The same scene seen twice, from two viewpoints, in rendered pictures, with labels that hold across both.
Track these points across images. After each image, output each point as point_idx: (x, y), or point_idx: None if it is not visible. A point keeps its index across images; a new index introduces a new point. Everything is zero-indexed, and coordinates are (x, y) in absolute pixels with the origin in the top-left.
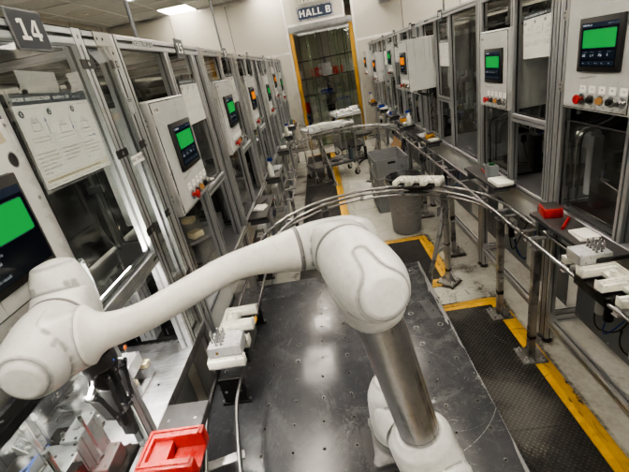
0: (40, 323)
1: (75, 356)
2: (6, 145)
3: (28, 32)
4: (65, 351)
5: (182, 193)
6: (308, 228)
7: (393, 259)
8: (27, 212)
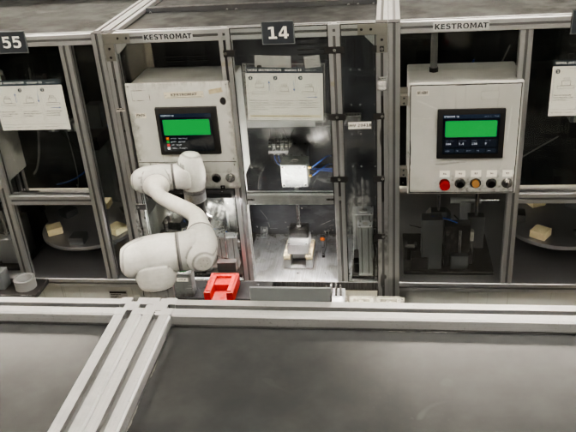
0: (147, 169)
1: (142, 187)
2: (221, 93)
3: (275, 33)
4: (141, 183)
5: (419, 174)
6: (194, 227)
7: (129, 252)
8: (209, 127)
